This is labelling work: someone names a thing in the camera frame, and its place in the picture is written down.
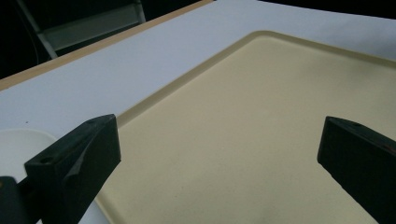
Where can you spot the beige plastic tray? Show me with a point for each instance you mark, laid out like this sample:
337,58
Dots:
236,137

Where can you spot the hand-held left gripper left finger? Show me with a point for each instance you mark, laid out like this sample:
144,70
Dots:
71,165

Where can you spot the white dish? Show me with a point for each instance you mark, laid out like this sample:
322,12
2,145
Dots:
18,149

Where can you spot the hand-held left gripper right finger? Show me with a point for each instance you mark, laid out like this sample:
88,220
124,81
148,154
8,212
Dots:
361,161

